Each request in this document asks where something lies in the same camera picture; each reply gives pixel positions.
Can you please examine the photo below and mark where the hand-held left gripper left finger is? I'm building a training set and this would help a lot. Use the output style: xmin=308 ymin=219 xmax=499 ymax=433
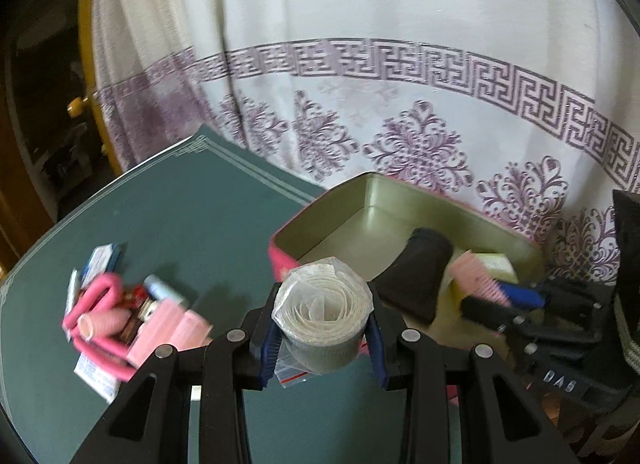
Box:
xmin=72 ymin=283 xmax=286 ymax=464

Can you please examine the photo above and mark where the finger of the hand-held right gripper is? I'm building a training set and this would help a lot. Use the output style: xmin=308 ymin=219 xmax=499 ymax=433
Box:
xmin=460 ymin=296 xmax=606 ymax=345
xmin=492 ymin=280 xmax=603 ymax=315

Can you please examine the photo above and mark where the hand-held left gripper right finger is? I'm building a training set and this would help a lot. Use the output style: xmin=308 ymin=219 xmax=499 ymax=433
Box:
xmin=362 ymin=289 xmax=576 ymax=464

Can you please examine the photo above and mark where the pink comb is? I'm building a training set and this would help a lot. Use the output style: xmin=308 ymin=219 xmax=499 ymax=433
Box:
xmin=446 ymin=250 xmax=511 ymax=305

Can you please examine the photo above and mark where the white tape roll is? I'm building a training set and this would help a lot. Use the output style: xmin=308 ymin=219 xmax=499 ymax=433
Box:
xmin=270 ymin=256 xmax=375 ymax=390

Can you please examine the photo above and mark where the pink hair roller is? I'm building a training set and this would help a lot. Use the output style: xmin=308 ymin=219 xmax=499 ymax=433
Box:
xmin=77 ymin=306 xmax=133 ymax=342
xmin=127 ymin=301 xmax=213 ymax=370

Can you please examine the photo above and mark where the short light blue tube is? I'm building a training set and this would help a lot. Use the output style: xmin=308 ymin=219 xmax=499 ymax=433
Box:
xmin=144 ymin=274 xmax=188 ymax=307

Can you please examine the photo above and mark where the pink tin box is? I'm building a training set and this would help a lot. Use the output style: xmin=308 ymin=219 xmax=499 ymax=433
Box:
xmin=267 ymin=172 xmax=548 ymax=407

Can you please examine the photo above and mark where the red candy wrapper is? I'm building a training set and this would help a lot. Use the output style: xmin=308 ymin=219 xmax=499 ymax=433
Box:
xmin=119 ymin=285 xmax=151 ymax=345

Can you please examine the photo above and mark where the white tissue packet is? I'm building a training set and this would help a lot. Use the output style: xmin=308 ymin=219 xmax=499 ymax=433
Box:
xmin=74 ymin=354 xmax=121 ymax=402

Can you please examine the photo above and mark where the pink bendy foam roller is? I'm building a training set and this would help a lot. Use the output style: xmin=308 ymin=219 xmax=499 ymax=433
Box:
xmin=62 ymin=274 xmax=138 ymax=380

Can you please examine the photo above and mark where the long light blue tube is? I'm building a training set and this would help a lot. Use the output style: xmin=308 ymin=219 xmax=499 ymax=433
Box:
xmin=66 ymin=268 xmax=85 ymax=325

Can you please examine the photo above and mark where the black pouch in tin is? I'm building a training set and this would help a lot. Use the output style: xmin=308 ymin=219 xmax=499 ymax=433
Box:
xmin=372 ymin=227 xmax=455 ymax=325

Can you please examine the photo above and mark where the green desk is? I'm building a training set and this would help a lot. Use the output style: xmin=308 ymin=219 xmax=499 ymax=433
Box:
xmin=0 ymin=124 xmax=466 ymax=464

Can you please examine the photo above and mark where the blue white small box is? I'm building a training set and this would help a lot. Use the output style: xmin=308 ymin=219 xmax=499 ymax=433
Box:
xmin=82 ymin=243 xmax=125 ymax=285

